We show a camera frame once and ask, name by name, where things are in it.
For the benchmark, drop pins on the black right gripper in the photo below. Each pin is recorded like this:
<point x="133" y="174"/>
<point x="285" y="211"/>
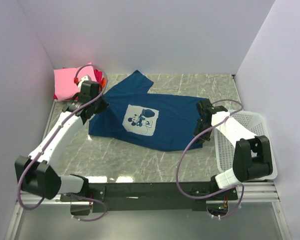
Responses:
<point x="204" y="138"/>

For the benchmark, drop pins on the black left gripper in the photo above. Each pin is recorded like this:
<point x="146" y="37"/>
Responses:
<point x="104" y="105"/>

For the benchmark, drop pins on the blue Mickey t-shirt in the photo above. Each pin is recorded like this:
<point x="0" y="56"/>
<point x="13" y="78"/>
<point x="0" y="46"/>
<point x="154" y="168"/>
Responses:
<point x="161" y="122"/>

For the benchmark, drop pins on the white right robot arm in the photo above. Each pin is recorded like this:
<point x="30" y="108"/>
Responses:
<point x="252" y="152"/>

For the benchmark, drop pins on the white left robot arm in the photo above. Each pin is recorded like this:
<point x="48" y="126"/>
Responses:
<point x="36" y="172"/>

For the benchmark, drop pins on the folded orange t-shirt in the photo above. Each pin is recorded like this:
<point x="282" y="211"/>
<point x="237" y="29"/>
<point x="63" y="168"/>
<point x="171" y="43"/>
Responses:
<point x="103" y="83"/>

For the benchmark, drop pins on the white plastic laundry basket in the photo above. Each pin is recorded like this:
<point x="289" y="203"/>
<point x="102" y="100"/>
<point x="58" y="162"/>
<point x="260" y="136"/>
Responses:
<point x="242" y="125"/>

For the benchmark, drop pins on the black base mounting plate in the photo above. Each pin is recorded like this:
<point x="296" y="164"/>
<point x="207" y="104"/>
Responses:
<point x="145" y="196"/>

